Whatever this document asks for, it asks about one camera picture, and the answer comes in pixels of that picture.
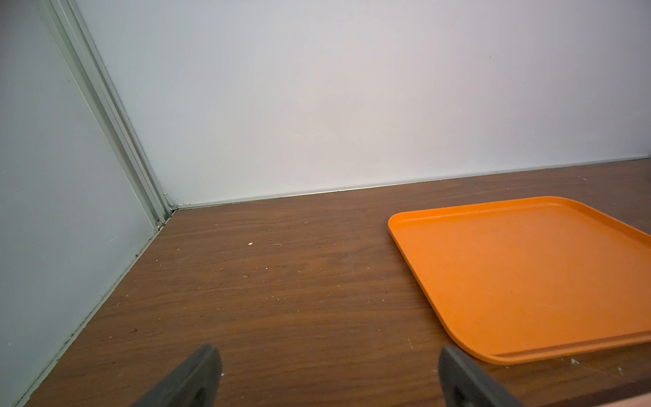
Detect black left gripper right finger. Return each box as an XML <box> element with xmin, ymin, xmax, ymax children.
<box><xmin>438</xmin><ymin>346</ymin><xmax>523</xmax><ymax>407</ymax></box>

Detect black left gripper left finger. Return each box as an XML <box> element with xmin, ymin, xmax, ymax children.
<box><xmin>132</xmin><ymin>345</ymin><xmax>222</xmax><ymax>407</ymax></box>

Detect orange plastic tray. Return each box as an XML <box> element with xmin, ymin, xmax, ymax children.
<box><xmin>388</xmin><ymin>197</ymin><xmax>650</xmax><ymax>365</ymax></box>

